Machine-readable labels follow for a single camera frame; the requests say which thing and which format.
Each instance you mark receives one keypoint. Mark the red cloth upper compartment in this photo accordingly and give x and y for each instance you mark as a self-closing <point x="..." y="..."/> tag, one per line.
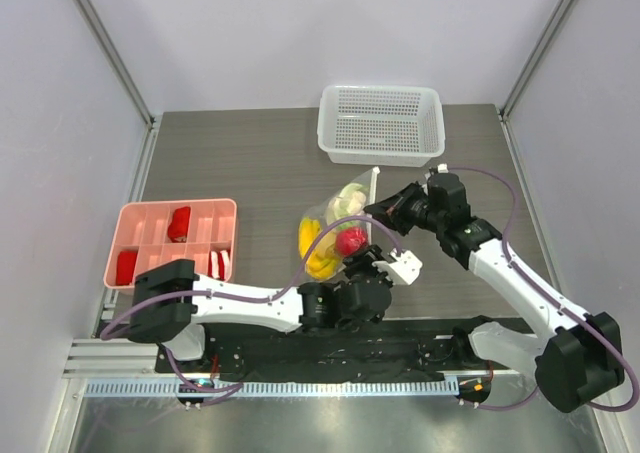
<point x="178" y="228"/>

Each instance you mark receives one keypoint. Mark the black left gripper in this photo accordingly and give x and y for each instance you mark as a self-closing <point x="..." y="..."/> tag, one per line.
<point x="363" y="259"/>

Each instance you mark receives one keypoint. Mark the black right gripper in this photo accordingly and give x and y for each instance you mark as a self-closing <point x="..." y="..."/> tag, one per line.
<point x="400" y="207"/>

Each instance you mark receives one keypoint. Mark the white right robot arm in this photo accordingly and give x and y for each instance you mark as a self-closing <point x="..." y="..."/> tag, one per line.
<point x="573" y="356"/>

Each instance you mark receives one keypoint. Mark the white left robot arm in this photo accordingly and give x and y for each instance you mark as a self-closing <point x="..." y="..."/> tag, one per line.
<point x="174" y="304"/>

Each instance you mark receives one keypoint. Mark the white perforated plastic basket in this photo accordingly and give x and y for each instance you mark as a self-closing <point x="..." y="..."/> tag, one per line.
<point x="398" y="126"/>

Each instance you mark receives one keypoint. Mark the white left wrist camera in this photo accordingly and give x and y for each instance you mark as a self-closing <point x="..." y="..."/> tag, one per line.
<point x="402" y="269"/>

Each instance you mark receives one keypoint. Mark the red white striped cloth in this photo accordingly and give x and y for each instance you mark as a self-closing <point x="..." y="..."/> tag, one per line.
<point x="219" y="265"/>

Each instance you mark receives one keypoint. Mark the white fake cauliflower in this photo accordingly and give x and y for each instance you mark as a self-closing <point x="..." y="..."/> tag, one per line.
<point x="350" y="201"/>

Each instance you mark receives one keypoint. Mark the yellow fake lemon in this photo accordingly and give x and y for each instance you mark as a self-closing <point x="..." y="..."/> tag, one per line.
<point x="327" y="247"/>

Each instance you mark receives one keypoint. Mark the red cloth lower left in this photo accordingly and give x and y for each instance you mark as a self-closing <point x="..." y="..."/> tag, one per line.
<point x="125" y="267"/>

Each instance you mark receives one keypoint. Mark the white slotted cable duct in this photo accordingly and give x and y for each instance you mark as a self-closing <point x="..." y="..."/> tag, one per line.
<point x="172" y="387"/>

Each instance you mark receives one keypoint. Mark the pink compartment tray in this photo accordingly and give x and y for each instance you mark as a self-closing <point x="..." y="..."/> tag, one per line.
<point x="142" y="226"/>

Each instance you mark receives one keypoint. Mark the red fake pomegranate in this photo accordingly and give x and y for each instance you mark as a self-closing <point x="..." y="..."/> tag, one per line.
<point x="350" y="240"/>

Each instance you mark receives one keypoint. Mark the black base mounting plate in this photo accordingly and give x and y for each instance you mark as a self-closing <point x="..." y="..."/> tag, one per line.
<point x="392" y="351"/>

